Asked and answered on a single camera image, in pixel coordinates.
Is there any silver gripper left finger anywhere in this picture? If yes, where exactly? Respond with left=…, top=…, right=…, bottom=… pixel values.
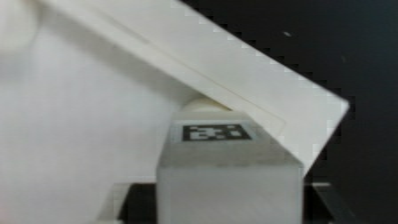
left=97, top=183, right=157, bottom=224

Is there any white leg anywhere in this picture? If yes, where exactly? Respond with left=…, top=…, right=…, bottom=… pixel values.
left=157, top=98, right=305, bottom=224

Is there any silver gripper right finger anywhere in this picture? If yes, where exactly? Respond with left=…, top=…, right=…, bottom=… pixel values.
left=303, top=182, right=356, bottom=224

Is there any white square tabletop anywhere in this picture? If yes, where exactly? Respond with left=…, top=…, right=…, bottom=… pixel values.
left=0, top=0, right=349, bottom=224

